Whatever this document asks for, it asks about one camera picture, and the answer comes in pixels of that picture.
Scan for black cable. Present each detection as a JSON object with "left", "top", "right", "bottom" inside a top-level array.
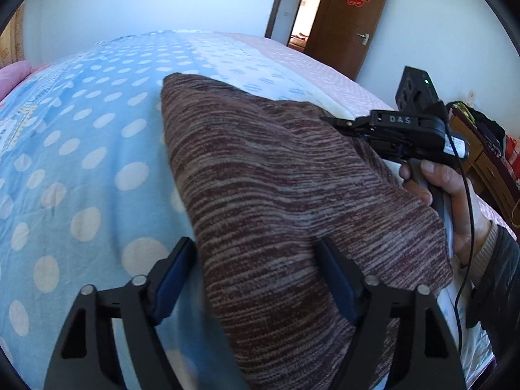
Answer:
[{"left": 443, "top": 101, "right": 474, "bottom": 358}]

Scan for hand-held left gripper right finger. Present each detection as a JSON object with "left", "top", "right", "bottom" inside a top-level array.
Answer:
[{"left": 316, "top": 238, "right": 466, "bottom": 390}]

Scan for pile of dark clothes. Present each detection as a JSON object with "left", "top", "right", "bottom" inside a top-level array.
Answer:
[{"left": 454, "top": 103, "right": 508, "bottom": 153}]

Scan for brown wooden door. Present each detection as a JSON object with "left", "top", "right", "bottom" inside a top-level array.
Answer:
[{"left": 305, "top": 0, "right": 395, "bottom": 81}]

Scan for wooden dresser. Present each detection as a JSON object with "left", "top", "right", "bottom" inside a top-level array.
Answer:
[{"left": 447, "top": 101, "right": 520, "bottom": 230}]

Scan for brown striped knit sweater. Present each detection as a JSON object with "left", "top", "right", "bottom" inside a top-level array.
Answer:
[{"left": 160, "top": 72, "right": 453, "bottom": 390}]

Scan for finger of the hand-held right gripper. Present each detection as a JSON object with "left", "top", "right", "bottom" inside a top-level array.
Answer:
[{"left": 319, "top": 115, "right": 371, "bottom": 139}]

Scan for folded pink quilt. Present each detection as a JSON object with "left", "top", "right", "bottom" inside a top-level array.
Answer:
[{"left": 0, "top": 60, "right": 33, "bottom": 100}]

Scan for blue polka dot blanket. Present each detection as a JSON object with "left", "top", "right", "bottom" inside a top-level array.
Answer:
[{"left": 0, "top": 29, "right": 498, "bottom": 390}]

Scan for person's right forearm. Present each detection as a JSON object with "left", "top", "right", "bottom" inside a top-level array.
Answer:
[{"left": 459, "top": 219, "right": 520, "bottom": 374}]

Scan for person's right hand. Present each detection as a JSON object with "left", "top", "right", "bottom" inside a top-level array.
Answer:
[{"left": 399, "top": 158, "right": 494, "bottom": 269}]

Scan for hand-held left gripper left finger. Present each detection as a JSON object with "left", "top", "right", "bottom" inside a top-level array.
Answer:
[{"left": 45, "top": 236, "right": 198, "bottom": 390}]

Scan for yellow patterned curtain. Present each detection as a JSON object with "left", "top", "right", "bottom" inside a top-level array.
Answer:
[{"left": 0, "top": 8, "right": 26, "bottom": 68}]

